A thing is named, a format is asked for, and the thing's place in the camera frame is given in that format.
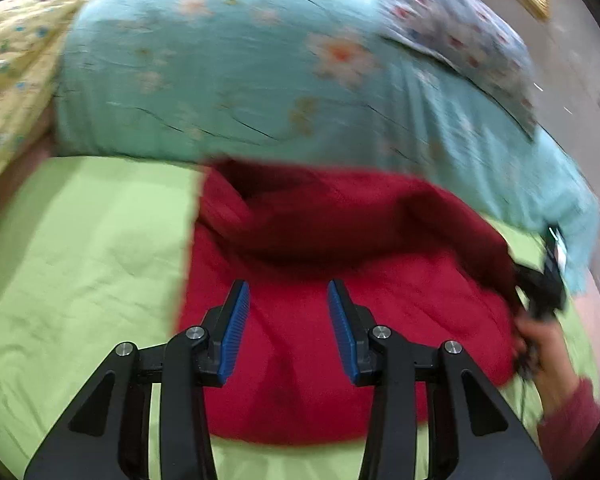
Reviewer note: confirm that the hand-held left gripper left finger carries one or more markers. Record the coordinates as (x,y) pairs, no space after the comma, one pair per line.
(234,335)

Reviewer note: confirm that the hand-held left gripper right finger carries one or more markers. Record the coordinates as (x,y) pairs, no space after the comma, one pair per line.
(342,335)

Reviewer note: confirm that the red quilted jacket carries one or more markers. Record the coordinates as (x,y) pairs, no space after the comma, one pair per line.
(305,260)

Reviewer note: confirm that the person's right forearm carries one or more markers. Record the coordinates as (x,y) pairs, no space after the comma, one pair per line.
(570,430)

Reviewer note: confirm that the person's right hand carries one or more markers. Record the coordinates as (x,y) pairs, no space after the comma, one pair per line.
(550,355)

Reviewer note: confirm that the green bed sheet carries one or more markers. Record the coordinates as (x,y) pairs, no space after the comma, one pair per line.
(80,285)

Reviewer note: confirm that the teal floral quilt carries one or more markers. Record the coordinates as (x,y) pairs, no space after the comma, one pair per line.
(205,85)

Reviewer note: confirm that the grey patterned pillow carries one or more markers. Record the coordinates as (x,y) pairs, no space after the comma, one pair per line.
(455,35)

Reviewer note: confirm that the yellow printed blanket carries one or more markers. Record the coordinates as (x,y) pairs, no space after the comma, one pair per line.
(10,60)

